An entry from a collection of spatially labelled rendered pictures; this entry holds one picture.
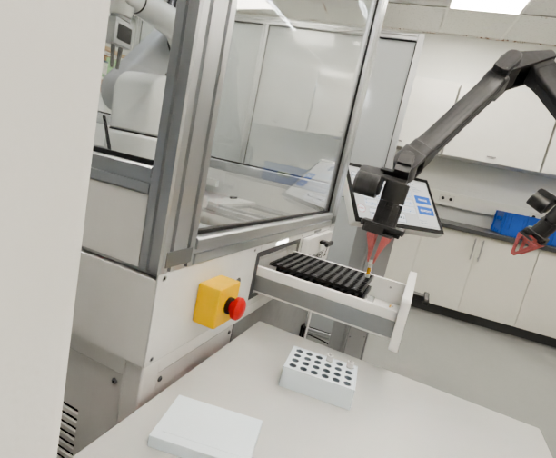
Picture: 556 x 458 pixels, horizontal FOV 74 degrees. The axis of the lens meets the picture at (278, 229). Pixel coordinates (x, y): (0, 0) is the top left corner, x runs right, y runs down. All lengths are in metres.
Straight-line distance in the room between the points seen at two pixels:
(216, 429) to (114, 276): 0.26
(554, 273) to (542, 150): 1.16
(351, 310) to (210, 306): 0.31
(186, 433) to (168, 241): 0.25
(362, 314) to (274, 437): 0.32
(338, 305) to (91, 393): 0.48
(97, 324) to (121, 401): 0.12
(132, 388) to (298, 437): 0.26
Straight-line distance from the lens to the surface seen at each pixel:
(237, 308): 0.64
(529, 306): 4.18
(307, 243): 1.11
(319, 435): 0.62
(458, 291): 4.01
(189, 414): 0.58
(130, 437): 0.57
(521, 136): 4.35
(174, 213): 0.53
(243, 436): 0.56
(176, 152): 0.52
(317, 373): 0.69
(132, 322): 0.60
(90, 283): 0.64
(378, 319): 0.79
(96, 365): 0.70
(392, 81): 2.60
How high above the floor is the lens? 1.13
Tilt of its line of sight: 10 degrees down
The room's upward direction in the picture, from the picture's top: 12 degrees clockwise
